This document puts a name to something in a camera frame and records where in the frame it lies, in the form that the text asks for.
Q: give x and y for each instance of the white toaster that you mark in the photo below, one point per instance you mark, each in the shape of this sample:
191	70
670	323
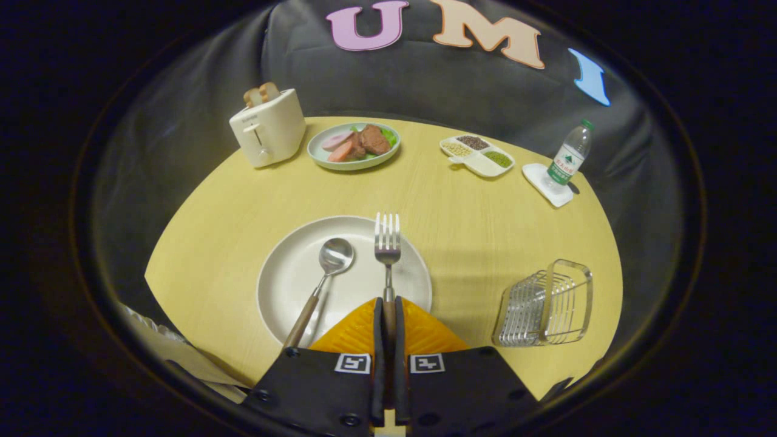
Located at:
270	130

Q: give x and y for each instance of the green lettuce leaf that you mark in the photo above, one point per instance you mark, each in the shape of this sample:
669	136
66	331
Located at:
390	136

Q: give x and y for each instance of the clear acrylic rack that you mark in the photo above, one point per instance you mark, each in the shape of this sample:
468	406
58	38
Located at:
546	303

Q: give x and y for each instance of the toasted bread slice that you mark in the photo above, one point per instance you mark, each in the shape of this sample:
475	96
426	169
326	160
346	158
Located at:
252	97
269	91

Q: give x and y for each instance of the white square coaster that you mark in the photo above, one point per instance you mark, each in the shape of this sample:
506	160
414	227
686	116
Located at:
555	194

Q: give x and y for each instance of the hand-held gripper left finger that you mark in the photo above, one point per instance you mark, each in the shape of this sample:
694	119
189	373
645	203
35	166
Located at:
309	394

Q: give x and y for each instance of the clear plastic water bottle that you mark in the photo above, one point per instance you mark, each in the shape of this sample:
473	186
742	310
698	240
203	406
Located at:
567	158

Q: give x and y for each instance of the pale green food plate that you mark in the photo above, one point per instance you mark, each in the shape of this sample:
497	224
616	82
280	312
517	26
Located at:
322	156

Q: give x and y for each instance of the white divided bean dish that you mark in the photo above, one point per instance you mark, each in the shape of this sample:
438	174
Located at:
482	162

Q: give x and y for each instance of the pink ham slice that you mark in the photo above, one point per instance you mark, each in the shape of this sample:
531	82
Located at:
335	145

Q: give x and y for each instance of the large white plate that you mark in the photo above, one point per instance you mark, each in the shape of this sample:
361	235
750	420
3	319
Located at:
358	291

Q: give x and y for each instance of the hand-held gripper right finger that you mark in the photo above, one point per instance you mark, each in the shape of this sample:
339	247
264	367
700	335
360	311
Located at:
467	394

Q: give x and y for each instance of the beige cloth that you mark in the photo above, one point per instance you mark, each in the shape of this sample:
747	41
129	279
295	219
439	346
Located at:
182	361

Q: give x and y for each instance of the brown meat piece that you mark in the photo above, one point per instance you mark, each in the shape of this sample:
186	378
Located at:
371	141

